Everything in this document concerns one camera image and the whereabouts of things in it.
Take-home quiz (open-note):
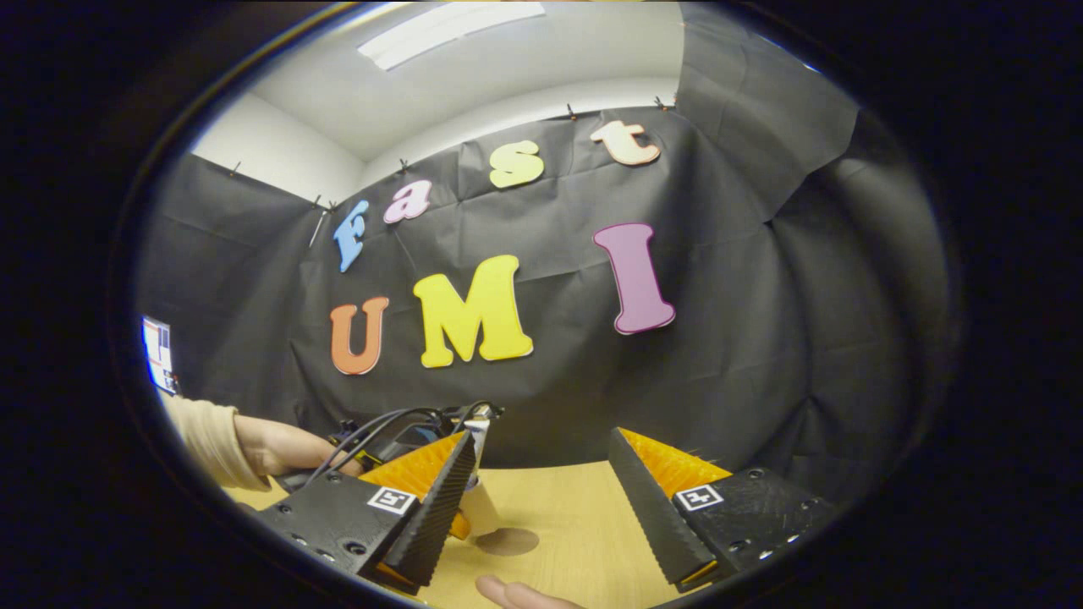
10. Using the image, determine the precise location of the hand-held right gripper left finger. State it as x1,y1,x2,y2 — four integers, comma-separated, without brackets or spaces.
252,430,479,595

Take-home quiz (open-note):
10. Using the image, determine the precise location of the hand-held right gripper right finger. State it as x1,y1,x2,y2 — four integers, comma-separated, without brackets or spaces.
607,427,837,591

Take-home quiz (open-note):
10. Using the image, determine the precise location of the white toothpaste tube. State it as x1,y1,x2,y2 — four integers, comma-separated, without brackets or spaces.
459,416,502,539

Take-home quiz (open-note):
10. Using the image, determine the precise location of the round brown coaster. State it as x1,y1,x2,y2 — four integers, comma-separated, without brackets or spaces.
474,527,541,557

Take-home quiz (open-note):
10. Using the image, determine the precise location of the wooden desktop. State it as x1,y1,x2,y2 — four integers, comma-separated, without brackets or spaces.
222,461,720,609

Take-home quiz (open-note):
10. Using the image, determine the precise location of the black backdrop cloth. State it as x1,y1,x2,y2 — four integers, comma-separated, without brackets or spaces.
135,4,953,508

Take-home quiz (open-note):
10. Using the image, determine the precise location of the white printed board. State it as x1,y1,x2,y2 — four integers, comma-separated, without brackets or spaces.
141,315,180,397

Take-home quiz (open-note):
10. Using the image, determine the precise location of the ceiling light panel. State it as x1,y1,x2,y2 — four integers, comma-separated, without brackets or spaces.
357,2,547,72

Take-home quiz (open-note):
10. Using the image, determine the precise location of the black cable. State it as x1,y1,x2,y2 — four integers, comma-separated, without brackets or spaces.
303,404,476,490

